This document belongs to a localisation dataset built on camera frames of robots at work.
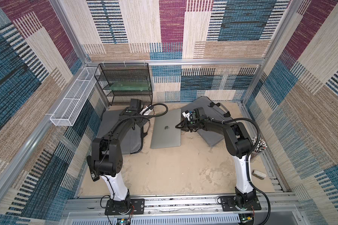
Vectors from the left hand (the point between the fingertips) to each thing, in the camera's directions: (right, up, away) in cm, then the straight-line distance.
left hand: (141, 117), depth 95 cm
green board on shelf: (-9, +21, +2) cm, 23 cm away
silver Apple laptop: (+15, -11, +5) cm, 19 cm away
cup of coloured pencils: (+67, -15, -20) cm, 71 cm away
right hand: (+25, -7, +3) cm, 26 cm away
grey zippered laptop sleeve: (-7, -14, +1) cm, 16 cm away
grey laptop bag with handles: (+54, +5, +17) cm, 56 cm away
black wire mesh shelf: (-14, +28, +13) cm, 33 cm away
